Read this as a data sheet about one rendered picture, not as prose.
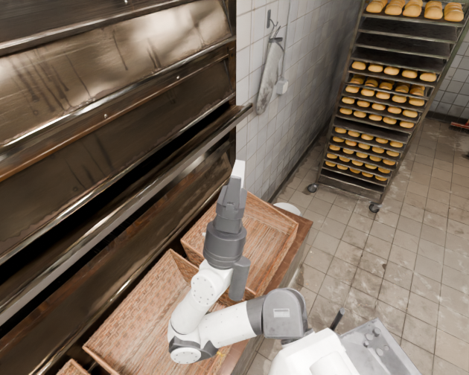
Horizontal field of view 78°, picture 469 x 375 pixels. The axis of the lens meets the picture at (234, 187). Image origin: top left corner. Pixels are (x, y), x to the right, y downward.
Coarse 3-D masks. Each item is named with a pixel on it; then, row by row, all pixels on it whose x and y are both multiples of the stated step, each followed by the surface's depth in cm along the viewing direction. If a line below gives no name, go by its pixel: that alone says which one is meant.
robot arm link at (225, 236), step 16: (224, 192) 60; (240, 192) 62; (224, 208) 54; (240, 208) 54; (208, 224) 62; (224, 224) 57; (240, 224) 60; (208, 240) 60; (224, 240) 58; (240, 240) 59; (224, 256) 59
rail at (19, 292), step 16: (240, 112) 137; (224, 128) 128; (176, 160) 110; (160, 176) 102; (144, 192) 97; (128, 208) 93; (80, 240) 82; (64, 256) 78; (48, 272) 76; (16, 288) 71; (0, 304) 68
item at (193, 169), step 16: (224, 144) 164; (208, 160) 155; (176, 176) 142; (192, 176) 147; (160, 192) 134; (144, 208) 126; (128, 224) 120; (112, 240) 114; (96, 256) 109; (64, 272) 103; (80, 272) 105; (48, 288) 99; (64, 288) 101; (32, 304) 95; (48, 304) 98; (16, 320) 91; (32, 320) 94; (0, 336) 87
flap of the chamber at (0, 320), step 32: (192, 128) 135; (160, 160) 116; (192, 160) 114; (128, 192) 101; (64, 224) 92; (96, 224) 90; (32, 256) 83; (0, 288) 75; (32, 288) 73; (0, 320) 68
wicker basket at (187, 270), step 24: (168, 264) 150; (192, 264) 147; (144, 288) 139; (168, 288) 153; (120, 312) 128; (144, 312) 141; (168, 312) 152; (96, 336) 120; (120, 336) 130; (144, 336) 143; (96, 360) 119; (120, 360) 132; (144, 360) 135; (168, 360) 135; (216, 360) 123
